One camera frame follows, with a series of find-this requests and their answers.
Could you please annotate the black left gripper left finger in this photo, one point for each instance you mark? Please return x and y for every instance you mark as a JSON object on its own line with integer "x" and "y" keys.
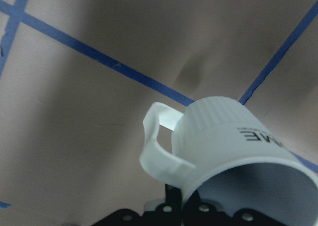
{"x": 158, "y": 212}

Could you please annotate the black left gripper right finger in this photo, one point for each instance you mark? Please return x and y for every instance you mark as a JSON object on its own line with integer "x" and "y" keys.
{"x": 199, "y": 212}

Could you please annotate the white ribbed mug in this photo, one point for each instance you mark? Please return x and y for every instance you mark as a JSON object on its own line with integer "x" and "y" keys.
{"x": 218, "y": 148}

